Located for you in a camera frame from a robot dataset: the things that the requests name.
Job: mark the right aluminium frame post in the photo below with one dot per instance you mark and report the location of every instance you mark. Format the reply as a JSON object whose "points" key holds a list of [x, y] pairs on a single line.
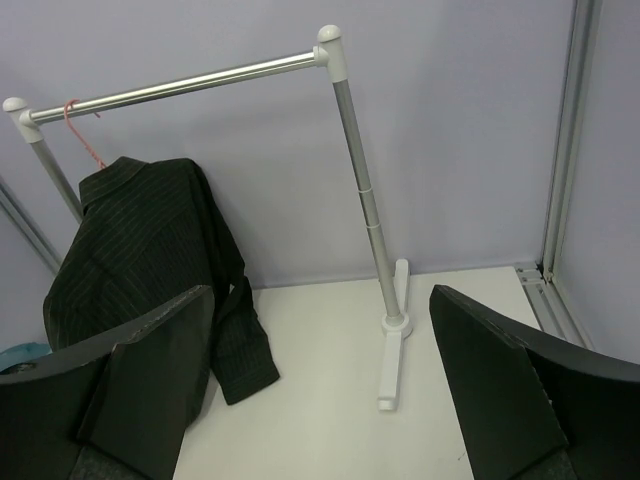
{"points": [[565, 286]]}

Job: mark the black pinstriped shirt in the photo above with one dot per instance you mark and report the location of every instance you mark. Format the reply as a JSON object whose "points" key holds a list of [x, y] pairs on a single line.
{"points": [[149, 232]]}

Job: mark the aluminium frame post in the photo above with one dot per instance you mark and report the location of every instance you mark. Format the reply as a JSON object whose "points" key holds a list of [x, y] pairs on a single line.
{"points": [[29, 229], [565, 286]]}

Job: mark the white and silver clothes rack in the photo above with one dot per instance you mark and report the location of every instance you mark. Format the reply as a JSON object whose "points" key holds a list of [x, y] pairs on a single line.
{"points": [[394, 278]]}

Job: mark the pink wire hanger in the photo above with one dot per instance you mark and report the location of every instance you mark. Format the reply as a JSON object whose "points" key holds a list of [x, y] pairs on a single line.
{"points": [[82, 135]]}

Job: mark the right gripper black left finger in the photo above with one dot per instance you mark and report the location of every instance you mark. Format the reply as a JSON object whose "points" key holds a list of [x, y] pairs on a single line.
{"points": [[113, 406]]}

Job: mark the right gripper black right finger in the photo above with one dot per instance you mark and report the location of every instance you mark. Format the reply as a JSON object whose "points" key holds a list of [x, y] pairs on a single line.
{"points": [[530, 405]]}

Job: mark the teal plastic tray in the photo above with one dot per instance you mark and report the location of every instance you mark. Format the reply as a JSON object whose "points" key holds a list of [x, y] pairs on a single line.
{"points": [[23, 357]]}

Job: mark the left aluminium frame post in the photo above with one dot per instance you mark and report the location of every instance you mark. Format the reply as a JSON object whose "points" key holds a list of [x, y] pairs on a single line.
{"points": [[29, 229]]}

